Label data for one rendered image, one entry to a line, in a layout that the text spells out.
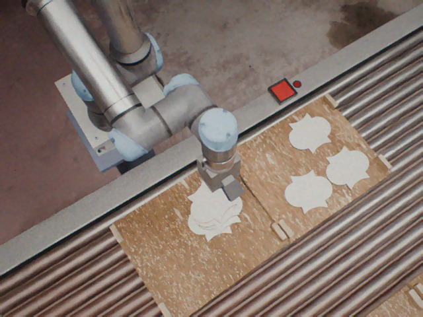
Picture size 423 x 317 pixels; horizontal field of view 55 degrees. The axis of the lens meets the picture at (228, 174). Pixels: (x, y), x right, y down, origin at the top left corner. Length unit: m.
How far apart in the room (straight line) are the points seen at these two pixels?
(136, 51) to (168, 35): 1.62
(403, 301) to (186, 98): 0.84
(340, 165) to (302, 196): 0.17
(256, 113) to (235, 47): 1.36
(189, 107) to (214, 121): 0.07
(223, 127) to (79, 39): 0.32
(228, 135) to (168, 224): 0.53
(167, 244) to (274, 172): 0.40
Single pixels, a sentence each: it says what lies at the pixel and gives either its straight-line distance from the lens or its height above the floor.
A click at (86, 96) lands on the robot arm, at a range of 1.22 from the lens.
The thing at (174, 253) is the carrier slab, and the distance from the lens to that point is 1.22.
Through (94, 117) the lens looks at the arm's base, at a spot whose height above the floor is 1.00.
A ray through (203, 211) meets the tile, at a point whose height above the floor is 0.97.
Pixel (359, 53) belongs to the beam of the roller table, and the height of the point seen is 0.91.
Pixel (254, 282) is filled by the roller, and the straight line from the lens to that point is 1.22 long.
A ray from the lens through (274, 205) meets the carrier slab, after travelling 1.26.
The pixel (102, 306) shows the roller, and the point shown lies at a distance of 1.26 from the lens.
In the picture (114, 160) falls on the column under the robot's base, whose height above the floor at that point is 0.87.
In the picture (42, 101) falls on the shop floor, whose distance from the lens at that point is 2.71.
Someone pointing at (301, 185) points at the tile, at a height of 0.94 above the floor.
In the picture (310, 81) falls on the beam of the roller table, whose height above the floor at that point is 0.92.
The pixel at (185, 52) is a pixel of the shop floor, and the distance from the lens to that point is 2.71.
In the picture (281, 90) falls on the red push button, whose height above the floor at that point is 0.93.
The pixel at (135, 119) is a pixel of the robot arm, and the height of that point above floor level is 1.42.
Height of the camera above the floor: 2.13
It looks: 69 degrees down
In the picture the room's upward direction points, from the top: 3 degrees clockwise
